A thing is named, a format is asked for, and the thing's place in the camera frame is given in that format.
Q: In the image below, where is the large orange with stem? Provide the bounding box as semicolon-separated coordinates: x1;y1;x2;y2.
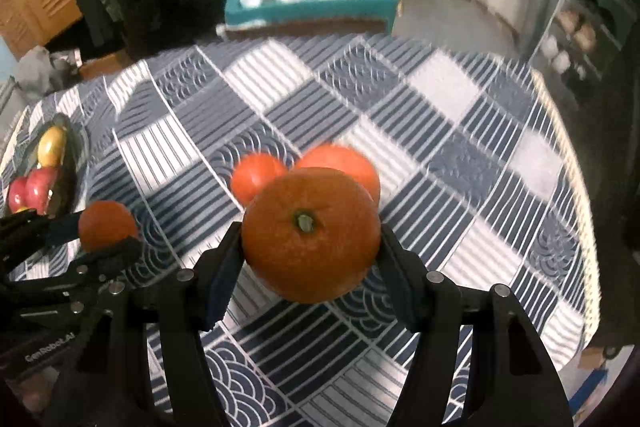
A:
241;168;381;305

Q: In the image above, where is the small orange tangerine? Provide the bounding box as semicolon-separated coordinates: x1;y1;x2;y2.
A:
230;153;288;207

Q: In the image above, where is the medium orange tangerine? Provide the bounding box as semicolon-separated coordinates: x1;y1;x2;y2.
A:
295;144;381;205

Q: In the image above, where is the small red apple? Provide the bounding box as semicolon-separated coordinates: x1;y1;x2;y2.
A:
26;167;58;215
8;176;27;213

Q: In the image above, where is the dark glass fruit bowl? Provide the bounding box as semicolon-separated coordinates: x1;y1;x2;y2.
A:
1;113;89;217

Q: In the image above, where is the small yellow fruit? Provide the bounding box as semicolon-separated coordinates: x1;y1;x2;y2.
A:
37;126;66;168

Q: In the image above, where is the blue white patterned tablecloth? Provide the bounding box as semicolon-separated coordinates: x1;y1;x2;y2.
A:
0;31;601;427

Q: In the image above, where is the grey clothes pile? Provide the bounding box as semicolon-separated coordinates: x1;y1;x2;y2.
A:
13;46;82;103

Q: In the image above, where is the small wooden drawer box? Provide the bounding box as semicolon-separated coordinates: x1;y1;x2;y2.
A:
78;49;134;80

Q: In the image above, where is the brown cardboard box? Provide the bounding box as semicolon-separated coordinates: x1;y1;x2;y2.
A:
216;17;388;40

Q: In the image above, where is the grey shoe rack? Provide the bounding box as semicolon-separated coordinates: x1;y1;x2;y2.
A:
532;0;639;104

